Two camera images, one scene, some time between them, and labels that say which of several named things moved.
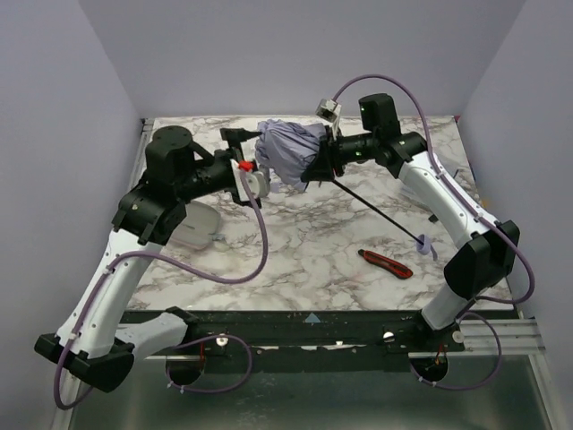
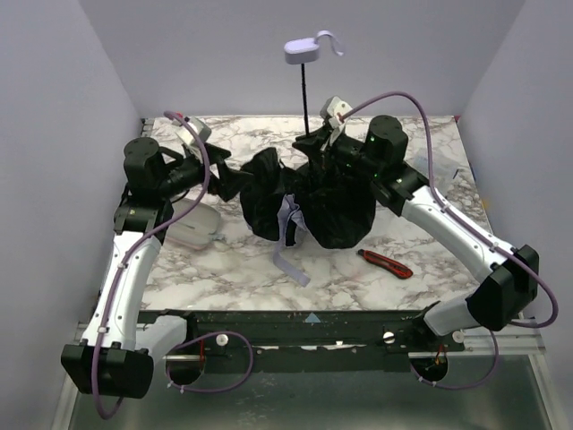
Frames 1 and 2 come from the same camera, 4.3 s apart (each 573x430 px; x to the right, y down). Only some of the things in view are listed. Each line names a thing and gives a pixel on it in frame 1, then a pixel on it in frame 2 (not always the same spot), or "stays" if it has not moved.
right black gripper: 328,156 stays
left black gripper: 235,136 to 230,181
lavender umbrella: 284,150 to 335,205
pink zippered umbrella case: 200,225 stays
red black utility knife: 385,264 stays
